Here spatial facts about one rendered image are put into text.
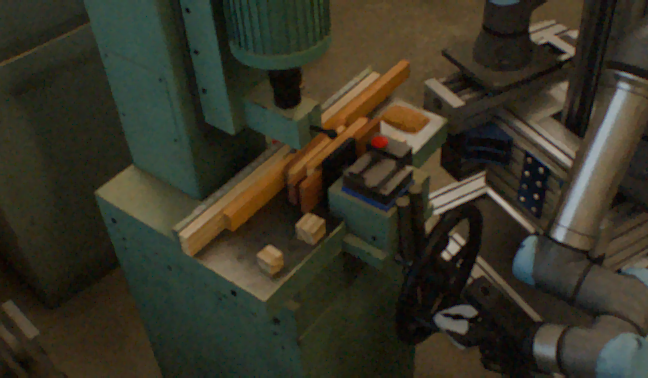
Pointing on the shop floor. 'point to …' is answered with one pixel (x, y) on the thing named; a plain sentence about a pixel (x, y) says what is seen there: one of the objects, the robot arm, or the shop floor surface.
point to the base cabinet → (383, 285)
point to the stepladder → (15, 336)
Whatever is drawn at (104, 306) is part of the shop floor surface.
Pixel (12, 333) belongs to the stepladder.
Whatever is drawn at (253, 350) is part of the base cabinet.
